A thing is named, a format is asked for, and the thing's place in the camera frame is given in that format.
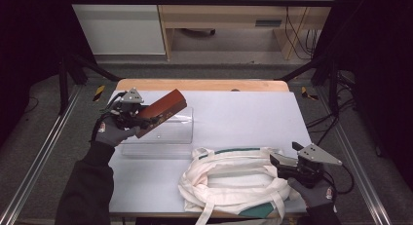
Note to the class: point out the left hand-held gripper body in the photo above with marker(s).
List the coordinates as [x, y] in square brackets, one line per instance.
[128, 111]

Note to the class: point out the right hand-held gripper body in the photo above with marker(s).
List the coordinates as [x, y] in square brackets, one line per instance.
[308, 169]

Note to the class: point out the red-brown rectangular box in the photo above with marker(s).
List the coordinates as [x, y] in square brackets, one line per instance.
[162, 108]

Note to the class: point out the clear plastic storage bin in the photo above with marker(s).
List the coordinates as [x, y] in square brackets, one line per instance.
[168, 140]

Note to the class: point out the white tote bag green stripes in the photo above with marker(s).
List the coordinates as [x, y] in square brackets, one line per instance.
[233, 182]

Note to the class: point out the person's right hand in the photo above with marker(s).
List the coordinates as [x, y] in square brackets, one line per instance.
[316, 195]

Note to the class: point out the person's left hand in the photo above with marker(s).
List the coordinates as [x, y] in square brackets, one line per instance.
[108, 134]

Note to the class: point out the yellow black hazard tape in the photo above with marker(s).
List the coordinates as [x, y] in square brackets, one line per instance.
[307, 93]
[99, 93]

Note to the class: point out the white table cover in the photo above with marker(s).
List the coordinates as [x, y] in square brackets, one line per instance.
[243, 121]

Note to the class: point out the wooden table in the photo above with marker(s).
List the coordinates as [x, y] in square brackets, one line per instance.
[201, 85]

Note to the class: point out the black metal stand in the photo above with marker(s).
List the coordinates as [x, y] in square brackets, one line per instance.
[63, 85]
[332, 85]

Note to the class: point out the white cabinet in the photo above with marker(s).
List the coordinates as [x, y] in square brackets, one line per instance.
[120, 27]

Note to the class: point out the dark curtain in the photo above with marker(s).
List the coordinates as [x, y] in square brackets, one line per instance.
[29, 56]
[380, 72]

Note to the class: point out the wooden desk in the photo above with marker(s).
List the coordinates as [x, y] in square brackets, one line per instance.
[227, 17]

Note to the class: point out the aluminium floor rail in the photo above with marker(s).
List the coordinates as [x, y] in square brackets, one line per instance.
[360, 173]
[35, 160]

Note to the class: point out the black horizontal frame bar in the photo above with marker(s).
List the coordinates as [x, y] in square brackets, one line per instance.
[195, 1]

